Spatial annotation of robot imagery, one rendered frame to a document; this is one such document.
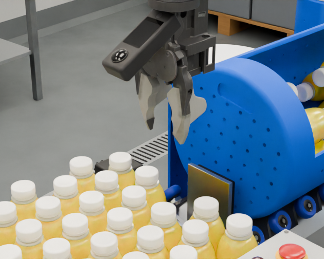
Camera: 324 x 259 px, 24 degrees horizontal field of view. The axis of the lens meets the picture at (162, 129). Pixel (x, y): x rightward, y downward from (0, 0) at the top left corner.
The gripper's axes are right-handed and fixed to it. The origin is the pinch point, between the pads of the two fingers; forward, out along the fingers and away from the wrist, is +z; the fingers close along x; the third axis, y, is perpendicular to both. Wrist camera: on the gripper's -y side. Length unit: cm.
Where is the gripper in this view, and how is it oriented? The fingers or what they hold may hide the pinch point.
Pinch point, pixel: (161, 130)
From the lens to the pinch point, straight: 109.7
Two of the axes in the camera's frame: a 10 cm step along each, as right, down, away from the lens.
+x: -6.9, -3.3, 6.5
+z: 0.0, 8.9, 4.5
